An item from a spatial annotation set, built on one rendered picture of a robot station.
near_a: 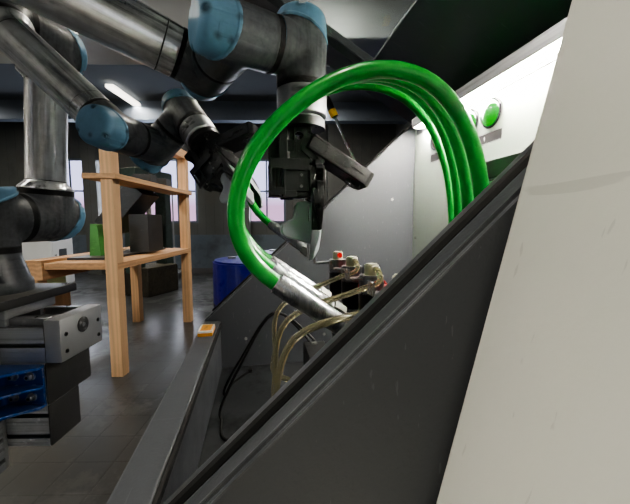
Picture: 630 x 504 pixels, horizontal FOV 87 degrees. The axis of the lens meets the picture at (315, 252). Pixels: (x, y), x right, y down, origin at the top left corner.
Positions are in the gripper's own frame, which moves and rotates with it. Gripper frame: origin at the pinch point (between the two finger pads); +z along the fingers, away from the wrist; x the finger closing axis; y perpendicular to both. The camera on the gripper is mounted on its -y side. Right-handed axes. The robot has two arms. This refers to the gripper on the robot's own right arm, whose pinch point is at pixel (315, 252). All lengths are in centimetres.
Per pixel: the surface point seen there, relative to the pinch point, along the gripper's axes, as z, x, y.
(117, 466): 115, -115, 78
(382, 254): 3.7, -31.0, -23.4
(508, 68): -27.9, 5.0, -28.7
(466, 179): -9.6, 16.7, -14.7
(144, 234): 7, -287, 115
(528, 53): -28.3, 8.8, -28.7
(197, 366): 19.4, -4.5, 19.2
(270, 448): 7.1, 35.0, 8.4
